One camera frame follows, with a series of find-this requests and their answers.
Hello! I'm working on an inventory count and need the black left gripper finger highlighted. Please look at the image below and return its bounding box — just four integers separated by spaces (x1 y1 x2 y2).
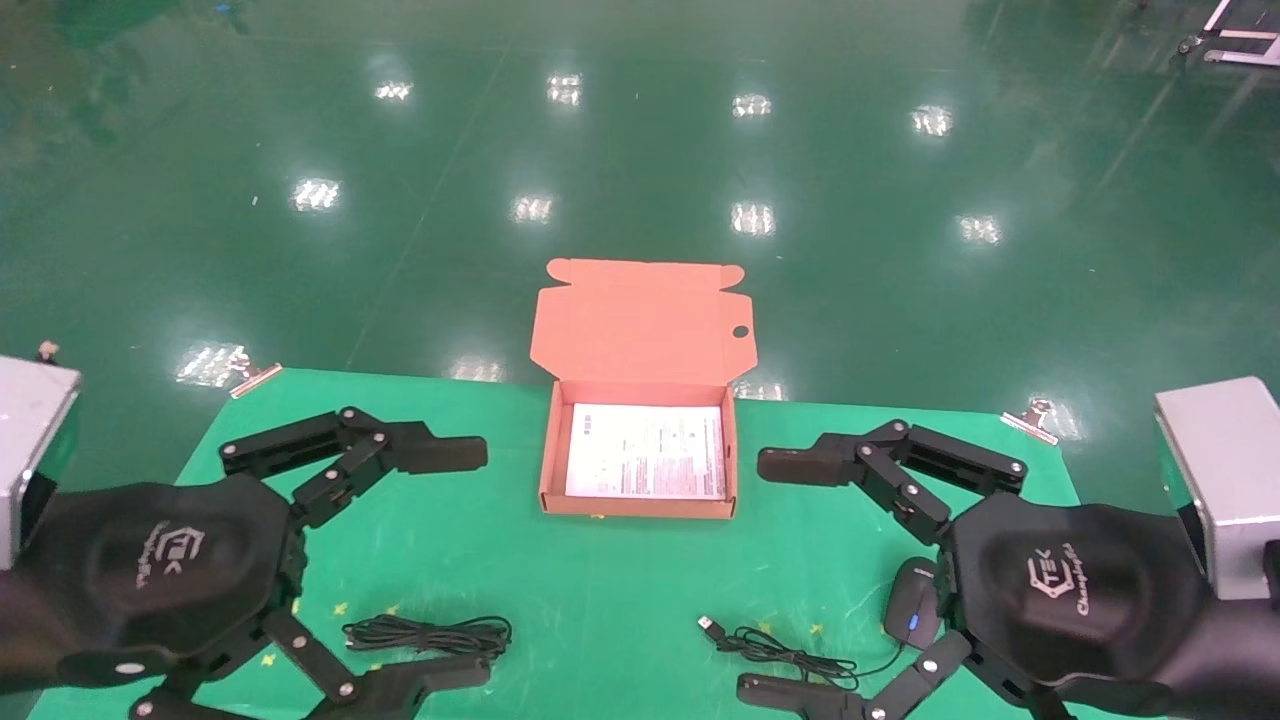
220 407 489 531

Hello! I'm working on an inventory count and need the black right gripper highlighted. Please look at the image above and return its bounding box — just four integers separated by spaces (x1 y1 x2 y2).
737 419 1206 720

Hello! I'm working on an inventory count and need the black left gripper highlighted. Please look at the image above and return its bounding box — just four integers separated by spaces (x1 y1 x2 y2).
0 475 493 720

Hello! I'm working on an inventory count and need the black data cable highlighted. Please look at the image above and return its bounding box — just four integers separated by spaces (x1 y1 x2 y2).
342 614 513 659

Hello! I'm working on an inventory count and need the black wired computer mouse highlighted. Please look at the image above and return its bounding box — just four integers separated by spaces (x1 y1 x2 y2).
697 557 948 691

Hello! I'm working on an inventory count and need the open brown cardboard box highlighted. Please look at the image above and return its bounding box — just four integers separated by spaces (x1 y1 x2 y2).
529 258 758 520

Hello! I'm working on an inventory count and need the metal binder clip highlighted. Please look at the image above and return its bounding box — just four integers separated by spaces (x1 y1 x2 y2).
228 350 284 400
1000 398 1061 446

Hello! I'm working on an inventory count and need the white printed instruction sheet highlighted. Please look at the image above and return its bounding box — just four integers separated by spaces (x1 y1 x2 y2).
565 403 727 501

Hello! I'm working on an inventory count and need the green table mat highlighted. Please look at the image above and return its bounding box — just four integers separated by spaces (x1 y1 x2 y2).
28 368 1169 720

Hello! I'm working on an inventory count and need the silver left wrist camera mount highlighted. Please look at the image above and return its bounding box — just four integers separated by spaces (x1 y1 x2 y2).
0 342 83 571

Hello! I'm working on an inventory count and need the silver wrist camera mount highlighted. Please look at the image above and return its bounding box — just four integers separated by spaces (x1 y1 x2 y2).
0 342 83 571
1153 376 1280 601

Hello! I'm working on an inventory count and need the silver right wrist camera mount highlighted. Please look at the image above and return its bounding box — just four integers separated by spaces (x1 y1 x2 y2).
1153 376 1280 601

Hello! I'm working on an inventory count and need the white metal frame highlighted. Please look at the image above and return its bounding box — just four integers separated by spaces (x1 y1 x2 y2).
1178 0 1280 69

